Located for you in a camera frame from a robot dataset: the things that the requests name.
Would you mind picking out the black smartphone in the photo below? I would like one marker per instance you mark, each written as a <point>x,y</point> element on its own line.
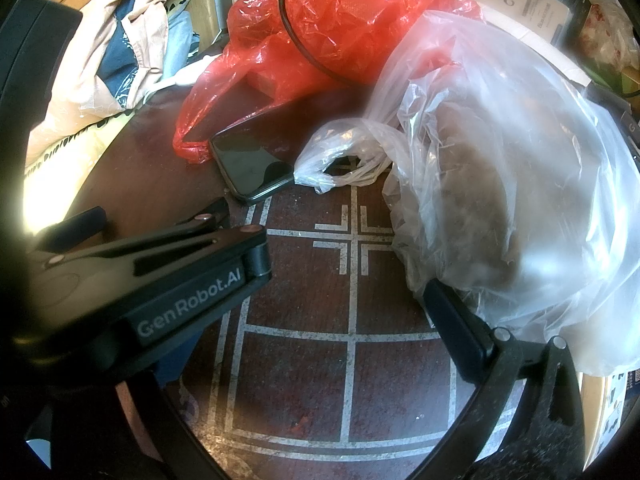
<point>245,160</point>

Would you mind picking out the peach cloth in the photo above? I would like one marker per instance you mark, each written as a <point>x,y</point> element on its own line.
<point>85,60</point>

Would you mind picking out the dark blue printed cloth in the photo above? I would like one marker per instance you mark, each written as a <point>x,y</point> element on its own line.
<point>117,60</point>

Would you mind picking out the clear plastic bag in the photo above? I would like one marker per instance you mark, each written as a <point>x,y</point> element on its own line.
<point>510,175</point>

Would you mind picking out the small white plastic bag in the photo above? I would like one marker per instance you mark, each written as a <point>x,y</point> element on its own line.
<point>612,30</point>

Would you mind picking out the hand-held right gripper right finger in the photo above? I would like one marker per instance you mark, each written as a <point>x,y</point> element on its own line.
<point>457,330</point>

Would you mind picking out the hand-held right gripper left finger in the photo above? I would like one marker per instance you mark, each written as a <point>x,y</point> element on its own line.
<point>150,415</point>

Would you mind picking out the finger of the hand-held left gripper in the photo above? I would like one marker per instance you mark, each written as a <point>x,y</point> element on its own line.
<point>190,225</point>
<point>100,265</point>

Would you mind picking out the red plastic bag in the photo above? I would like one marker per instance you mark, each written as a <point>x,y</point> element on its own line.
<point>350,15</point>

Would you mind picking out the printed cardboard box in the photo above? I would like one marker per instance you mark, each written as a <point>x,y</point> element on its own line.
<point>602,410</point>

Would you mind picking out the light blue cloth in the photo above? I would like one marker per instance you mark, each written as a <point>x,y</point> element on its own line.
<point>177,45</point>

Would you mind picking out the white labelled cardboard box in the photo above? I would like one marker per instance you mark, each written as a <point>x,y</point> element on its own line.
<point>520,5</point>

